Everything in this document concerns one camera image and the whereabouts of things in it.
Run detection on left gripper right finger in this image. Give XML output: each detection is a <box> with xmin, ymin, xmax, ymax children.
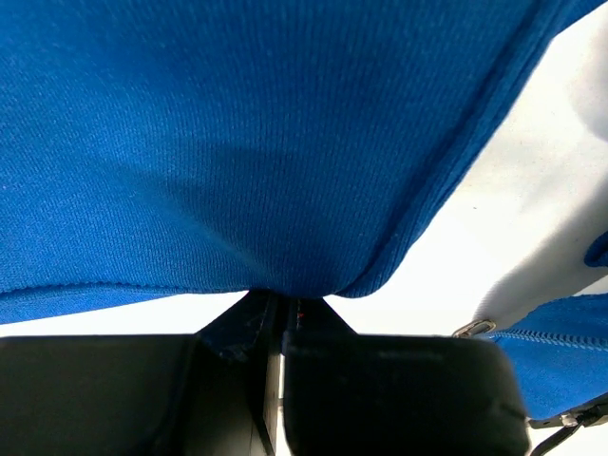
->
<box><xmin>283</xmin><ymin>299</ymin><xmax>529</xmax><ymax>455</ymax></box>

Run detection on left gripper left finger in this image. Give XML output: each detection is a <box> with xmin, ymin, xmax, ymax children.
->
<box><xmin>1</xmin><ymin>291</ymin><xmax>278</xmax><ymax>455</ymax></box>

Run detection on blue jacket with white lining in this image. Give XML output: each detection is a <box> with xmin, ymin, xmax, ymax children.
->
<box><xmin>0</xmin><ymin>0</ymin><xmax>608</xmax><ymax>422</ymax></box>

